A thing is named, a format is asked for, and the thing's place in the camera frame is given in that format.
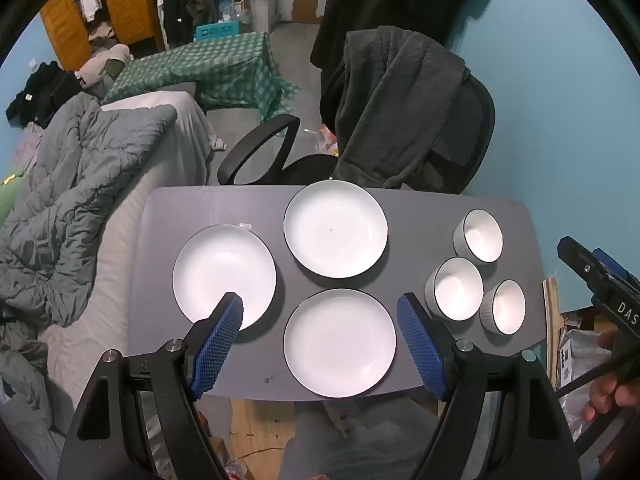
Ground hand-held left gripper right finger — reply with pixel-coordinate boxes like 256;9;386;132
396;292;583;480

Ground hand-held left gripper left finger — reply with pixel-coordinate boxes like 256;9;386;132
56;291;244;480

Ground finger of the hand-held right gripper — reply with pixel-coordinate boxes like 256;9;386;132
592;247;640;292
557;236;617;302

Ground white ribbed bowl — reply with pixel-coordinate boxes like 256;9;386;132
453;208;504;264
425;257;485;322
480;279;527;336

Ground white plate with dark rim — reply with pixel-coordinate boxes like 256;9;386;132
172;224;277;332
283;180;389;278
283;288;397;397

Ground person's right hand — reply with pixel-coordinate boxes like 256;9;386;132
580;329;623;467

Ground white plastic bag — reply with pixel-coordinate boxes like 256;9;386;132
557;327;621;443

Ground brown cardboard piece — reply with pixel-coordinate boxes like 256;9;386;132
542;274;564;387

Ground clear plastic bag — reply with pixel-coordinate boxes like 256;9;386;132
294;401;442;480

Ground black mesh office chair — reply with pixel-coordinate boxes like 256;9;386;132
217;67;496;196

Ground white bed sheet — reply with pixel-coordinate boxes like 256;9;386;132
37;91;228;461

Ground grey quilted comforter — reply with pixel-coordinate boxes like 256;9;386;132
0;95;178;431

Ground orange snack packet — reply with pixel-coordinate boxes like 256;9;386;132
314;125;342;157

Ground grey fleece robe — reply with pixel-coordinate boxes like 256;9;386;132
332;26;471;191

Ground green pillow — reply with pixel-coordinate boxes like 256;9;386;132
0;166;26;226

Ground green checked tablecloth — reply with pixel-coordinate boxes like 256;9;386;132
102;31;301;123

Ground black clothes pile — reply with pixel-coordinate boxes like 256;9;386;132
6;61;85;128

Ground blue plastic crate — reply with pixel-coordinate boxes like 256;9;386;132
195;21;246;42

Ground dark hanging clothes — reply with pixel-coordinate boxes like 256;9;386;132
149;0;226;52

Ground orange wooden wardrobe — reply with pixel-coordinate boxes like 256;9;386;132
40;0;166;72

